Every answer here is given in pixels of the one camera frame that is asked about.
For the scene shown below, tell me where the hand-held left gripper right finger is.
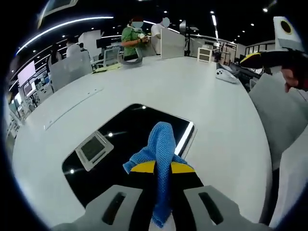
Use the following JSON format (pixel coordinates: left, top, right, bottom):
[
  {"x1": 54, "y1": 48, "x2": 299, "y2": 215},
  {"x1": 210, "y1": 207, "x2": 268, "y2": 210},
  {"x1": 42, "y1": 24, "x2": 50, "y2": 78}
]
[{"x1": 169, "y1": 161, "x2": 272, "y2": 231}]

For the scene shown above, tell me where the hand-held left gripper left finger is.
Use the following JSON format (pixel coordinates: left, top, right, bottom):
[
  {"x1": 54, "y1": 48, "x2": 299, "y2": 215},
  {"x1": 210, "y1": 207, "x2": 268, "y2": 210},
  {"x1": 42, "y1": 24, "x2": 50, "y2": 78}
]
[{"x1": 51, "y1": 161, "x2": 157, "y2": 231}]

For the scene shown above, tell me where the blue cleaning cloth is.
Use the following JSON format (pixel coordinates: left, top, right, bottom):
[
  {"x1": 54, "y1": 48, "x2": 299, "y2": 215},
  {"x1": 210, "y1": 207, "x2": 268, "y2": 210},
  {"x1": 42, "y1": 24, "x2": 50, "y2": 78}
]
[{"x1": 123, "y1": 122, "x2": 191, "y2": 228}]

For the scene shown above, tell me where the person's right hand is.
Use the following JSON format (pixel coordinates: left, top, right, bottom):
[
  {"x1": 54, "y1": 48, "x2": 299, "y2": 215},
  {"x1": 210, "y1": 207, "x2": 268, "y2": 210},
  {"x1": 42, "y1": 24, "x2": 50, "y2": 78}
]
[{"x1": 281, "y1": 67, "x2": 301, "y2": 94}]

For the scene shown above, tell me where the white handheld controller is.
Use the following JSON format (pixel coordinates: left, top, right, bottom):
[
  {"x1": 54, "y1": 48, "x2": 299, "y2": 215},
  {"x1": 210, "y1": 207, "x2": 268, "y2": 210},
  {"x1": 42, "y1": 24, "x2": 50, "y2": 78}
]
[{"x1": 215, "y1": 68, "x2": 239, "y2": 84}]

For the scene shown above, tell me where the white framed box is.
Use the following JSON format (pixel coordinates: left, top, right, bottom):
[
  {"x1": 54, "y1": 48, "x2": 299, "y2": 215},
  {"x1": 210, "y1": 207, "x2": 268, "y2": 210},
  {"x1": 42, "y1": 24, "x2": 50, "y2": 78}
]
[{"x1": 197, "y1": 47, "x2": 214, "y2": 63}]

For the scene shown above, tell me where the black screen on pole stand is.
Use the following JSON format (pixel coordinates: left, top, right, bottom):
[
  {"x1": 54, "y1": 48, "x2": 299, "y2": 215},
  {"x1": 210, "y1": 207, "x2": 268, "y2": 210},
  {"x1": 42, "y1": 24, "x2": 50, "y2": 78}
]
[{"x1": 179, "y1": 20, "x2": 199, "y2": 57}]

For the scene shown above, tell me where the operator in white shirt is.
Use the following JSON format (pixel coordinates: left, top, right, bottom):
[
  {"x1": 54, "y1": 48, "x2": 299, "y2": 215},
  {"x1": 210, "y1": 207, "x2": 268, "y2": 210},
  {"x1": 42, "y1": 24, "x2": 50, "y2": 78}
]
[{"x1": 269, "y1": 134, "x2": 308, "y2": 228}]

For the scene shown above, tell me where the white divider panel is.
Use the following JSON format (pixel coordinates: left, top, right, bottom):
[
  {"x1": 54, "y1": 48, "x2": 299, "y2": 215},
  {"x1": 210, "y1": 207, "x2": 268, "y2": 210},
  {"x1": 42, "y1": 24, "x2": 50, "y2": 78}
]
[{"x1": 160, "y1": 28, "x2": 186, "y2": 60}]

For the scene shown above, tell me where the yellow paper sheet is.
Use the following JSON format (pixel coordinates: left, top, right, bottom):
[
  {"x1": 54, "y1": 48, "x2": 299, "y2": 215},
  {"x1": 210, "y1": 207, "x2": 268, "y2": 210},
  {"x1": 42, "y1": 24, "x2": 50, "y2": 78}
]
[{"x1": 92, "y1": 64, "x2": 122, "y2": 74}]

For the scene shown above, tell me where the frosted grey divider panel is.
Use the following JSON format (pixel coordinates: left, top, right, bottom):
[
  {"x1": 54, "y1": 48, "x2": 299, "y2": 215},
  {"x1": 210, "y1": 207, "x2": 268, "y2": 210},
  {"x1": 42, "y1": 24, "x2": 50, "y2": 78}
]
[{"x1": 49, "y1": 51, "x2": 93, "y2": 92}]

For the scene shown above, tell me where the white mesh office chair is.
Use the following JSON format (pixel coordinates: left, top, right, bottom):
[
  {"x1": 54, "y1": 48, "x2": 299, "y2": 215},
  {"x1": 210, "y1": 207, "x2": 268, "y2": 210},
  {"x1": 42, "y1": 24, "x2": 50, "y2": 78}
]
[{"x1": 100, "y1": 47, "x2": 121, "y2": 67}]

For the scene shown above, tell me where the pink display screen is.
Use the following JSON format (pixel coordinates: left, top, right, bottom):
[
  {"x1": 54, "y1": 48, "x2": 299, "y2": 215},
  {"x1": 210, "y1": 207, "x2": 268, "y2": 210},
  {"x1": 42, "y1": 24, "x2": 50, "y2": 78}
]
[{"x1": 17, "y1": 60, "x2": 36, "y2": 86}]

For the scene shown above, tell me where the curved ceiling light strip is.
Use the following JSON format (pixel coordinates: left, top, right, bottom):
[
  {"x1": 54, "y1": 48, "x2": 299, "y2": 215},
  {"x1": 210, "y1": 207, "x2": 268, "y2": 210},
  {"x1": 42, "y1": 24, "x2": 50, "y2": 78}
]
[{"x1": 16, "y1": 16, "x2": 115, "y2": 55}]

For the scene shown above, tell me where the ceiling air conditioner unit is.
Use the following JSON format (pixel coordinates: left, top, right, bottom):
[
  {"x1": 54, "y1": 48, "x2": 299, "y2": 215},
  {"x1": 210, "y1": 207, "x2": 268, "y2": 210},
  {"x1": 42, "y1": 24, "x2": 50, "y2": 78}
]
[{"x1": 37, "y1": 0, "x2": 79, "y2": 27}]

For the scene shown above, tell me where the grey curved headset strap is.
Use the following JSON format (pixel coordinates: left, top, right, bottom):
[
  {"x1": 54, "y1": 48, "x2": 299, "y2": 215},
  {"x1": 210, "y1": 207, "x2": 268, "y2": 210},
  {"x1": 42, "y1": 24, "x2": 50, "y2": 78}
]
[{"x1": 119, "y1": 49, "x2": 144, "y2": 67}]

